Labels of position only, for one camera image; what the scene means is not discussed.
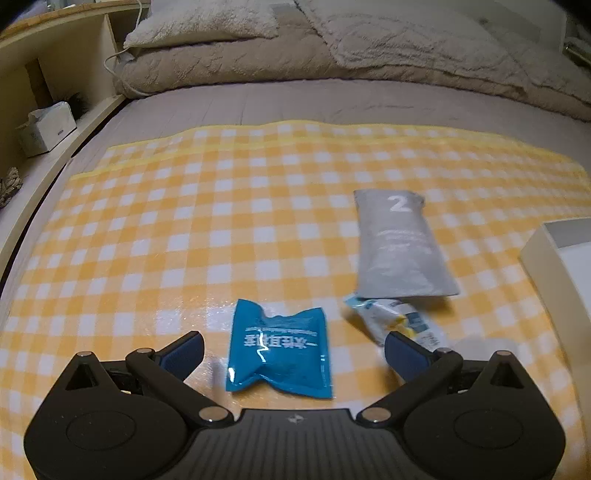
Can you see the white tissue box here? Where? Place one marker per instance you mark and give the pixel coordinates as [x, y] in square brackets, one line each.
[46, 129]

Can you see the wooden shelf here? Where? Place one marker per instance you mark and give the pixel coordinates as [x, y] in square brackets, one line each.
[55, 37]

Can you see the quilted beige pillow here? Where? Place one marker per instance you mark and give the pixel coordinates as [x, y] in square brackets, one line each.
[549, 76]

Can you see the blue packet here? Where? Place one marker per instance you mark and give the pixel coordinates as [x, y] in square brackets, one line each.
[277, 346]

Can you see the white yellow small packet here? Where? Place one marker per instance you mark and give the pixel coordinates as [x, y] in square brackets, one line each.
[392, 316]

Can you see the beige comforter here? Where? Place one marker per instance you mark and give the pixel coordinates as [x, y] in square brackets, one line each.
[231, 64]

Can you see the white shallow box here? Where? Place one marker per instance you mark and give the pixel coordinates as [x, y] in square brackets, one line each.
[549, 258]

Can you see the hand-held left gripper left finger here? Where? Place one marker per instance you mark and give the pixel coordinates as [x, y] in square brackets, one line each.
[184, 353]

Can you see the dark fuzzy item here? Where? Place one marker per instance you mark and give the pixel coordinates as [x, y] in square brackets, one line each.
[77, 102]

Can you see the grey packet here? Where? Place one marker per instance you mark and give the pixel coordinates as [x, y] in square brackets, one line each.
[397, 249]

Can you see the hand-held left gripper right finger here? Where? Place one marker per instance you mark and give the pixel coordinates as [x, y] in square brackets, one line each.
[401, 350]

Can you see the fuzzy beige pillow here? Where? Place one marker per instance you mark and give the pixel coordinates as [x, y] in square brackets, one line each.
[198, 23]

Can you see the yellow checkered mat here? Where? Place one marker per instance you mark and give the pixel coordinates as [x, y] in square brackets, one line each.
[184, 230]

